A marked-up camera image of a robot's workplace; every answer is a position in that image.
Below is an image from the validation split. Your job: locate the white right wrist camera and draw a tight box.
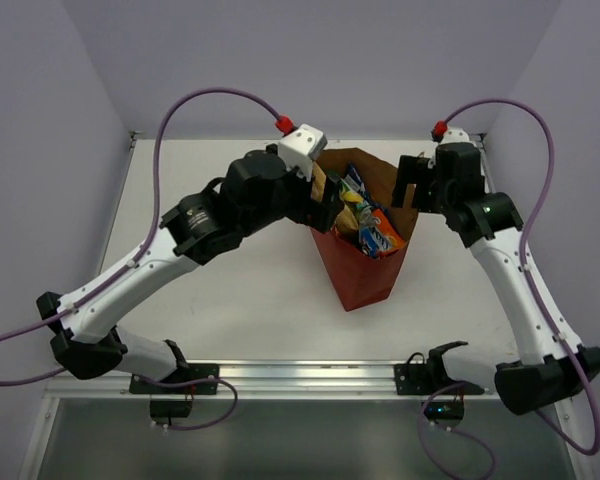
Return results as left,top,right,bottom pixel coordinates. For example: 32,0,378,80
427,121,476,170

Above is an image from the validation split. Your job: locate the dark blue snack bag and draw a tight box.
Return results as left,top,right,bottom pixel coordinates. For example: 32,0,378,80
343,162,372,201

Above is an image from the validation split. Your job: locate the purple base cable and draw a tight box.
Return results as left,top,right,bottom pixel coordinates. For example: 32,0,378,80
416,382,497,480
149,377,239,431

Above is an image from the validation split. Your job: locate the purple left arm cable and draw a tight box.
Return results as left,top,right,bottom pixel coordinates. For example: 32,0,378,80
0,88,294,389

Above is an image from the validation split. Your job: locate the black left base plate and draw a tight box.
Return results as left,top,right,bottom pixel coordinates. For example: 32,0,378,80
129,363,220,395

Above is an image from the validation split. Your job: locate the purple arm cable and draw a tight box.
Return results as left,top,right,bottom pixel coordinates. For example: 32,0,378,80
432,98,600,456
0,88,294,389

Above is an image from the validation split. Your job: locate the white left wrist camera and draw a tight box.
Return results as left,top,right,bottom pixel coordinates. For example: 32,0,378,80
277,124,328,182

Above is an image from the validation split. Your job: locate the green yellow chips bag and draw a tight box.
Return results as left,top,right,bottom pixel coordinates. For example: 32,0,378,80
328,172,376,223

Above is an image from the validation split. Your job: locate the aluminium front rail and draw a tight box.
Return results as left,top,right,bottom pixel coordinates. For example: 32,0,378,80
42,357,501,401

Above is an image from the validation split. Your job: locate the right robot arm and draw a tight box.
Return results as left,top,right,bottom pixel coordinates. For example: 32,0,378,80
392,142,600,415

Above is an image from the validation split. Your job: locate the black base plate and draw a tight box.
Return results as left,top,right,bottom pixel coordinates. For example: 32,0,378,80
393,361,433,396
129,363,220,395

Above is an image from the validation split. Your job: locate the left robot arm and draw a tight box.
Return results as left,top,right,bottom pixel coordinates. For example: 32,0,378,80
36,150,343,393

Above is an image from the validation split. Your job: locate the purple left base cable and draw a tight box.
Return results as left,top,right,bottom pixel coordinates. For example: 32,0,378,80
149,377,239,431

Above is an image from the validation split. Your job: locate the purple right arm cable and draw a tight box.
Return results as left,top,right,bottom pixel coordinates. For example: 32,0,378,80
432,98,600,456

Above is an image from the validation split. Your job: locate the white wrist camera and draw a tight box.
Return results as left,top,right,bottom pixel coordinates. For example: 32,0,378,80
277,124,328,182
427,121,476,170

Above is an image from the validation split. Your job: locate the aluminium right table rail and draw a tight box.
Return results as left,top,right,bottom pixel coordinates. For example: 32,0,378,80
472,132,502,193

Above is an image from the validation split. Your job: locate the red paper bag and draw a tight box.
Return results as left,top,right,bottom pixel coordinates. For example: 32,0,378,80
311,148,418,312

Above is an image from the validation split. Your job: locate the brown kraft snack bag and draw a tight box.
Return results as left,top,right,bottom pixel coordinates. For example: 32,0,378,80
311,164,359,236

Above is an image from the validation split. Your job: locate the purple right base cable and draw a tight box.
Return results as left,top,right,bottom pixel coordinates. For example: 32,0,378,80
416,382,497,480

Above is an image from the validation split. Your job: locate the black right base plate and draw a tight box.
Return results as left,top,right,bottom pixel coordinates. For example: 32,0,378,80
393,361,433,396

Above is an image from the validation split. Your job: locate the orange snack packet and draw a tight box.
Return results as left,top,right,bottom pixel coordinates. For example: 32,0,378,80
359,209,406,258

